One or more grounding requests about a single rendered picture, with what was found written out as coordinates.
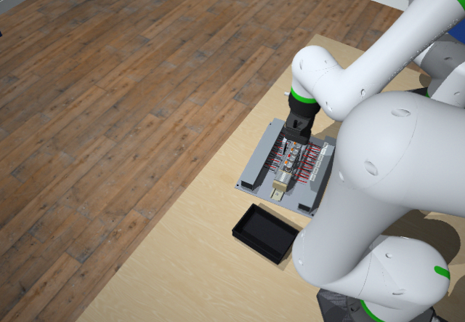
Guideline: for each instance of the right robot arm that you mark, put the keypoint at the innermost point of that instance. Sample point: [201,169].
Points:
[418,35]

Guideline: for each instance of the grey relay panel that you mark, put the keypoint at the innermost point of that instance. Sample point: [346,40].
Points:
[299,191]

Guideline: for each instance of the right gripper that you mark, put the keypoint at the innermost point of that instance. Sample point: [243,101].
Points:
[299,131]

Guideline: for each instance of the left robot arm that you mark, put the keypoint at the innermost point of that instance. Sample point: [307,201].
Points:
[396,151]

